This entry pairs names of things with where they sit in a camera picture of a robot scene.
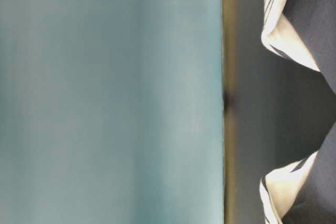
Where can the cream navy striped slipper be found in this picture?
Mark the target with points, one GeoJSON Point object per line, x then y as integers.
{"type": "Point", "coordinates": [302, 31]}
{"type": "Point", "coordinates": [303, 191]}

